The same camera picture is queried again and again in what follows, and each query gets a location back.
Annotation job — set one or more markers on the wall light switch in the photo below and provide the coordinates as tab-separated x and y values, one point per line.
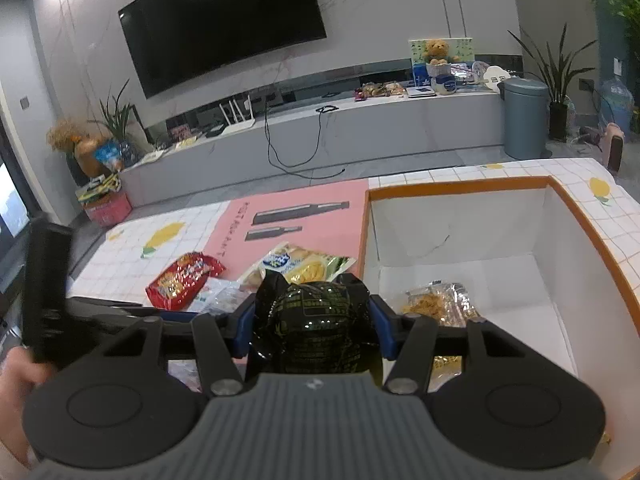
24	102

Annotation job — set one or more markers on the brown teddy bear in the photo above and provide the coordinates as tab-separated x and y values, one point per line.
436	51

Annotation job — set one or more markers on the green printed poster card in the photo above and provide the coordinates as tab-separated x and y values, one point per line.
462	50

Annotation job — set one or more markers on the grey television console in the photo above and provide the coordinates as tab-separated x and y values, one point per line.
400	125

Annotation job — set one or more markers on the white router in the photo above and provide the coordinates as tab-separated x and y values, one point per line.
239	125

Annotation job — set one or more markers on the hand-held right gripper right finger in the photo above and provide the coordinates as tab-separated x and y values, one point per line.
385	325

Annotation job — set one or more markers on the black wall television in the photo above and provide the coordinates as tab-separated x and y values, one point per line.
225	20

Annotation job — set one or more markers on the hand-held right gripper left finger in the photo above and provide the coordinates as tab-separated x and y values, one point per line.
240	330

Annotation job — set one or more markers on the small black box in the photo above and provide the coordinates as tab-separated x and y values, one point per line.
214	130

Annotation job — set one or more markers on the white power strip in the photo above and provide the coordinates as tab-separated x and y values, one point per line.
497	77

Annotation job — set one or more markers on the yellow white snack packet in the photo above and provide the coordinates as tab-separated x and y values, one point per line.
310	265

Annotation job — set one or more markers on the blue snack bag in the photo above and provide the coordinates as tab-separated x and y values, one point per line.
109	157

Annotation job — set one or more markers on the white blue jar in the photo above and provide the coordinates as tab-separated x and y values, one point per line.
444	85

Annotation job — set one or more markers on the pile of snacks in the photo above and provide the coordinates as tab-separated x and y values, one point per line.
380	90

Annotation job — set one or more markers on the black green-print snack packet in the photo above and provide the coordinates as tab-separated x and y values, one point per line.
312	320

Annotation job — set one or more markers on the red noodle snack packet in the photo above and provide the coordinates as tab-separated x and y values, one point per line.
182	280

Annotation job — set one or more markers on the bushy green leafy plant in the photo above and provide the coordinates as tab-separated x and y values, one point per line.
627	7

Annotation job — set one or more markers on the clear packet of white candies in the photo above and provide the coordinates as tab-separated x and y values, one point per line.
220	295

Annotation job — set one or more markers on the pink printed table mat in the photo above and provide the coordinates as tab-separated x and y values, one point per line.
330	232

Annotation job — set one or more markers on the dried flowers in orange vase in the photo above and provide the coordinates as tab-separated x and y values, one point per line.
85	155

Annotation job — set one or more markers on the blue water jug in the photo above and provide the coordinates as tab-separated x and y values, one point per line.
616	107

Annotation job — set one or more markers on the pink card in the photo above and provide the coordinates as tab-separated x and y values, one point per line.
180	133

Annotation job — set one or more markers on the pink space heater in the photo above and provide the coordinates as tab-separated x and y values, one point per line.
614	147

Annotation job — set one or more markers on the clear packet of brown nuts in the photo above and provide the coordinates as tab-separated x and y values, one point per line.
440	302

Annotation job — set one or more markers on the orange cardboard box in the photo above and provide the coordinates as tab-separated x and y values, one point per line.
500	230

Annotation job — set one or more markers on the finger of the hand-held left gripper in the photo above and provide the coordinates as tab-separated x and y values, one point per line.
105	315

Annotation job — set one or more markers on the pink storage box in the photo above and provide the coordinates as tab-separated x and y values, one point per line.
107	210

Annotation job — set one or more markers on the long-leaf potted plant black pot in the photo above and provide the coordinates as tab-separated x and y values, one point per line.
557	85

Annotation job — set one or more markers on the wall socket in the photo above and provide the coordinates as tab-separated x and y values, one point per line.
585	85

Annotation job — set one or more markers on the grey blue trash can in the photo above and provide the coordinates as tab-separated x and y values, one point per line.
525	120

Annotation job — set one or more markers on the person's left hand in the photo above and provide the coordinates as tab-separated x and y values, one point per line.
15	390

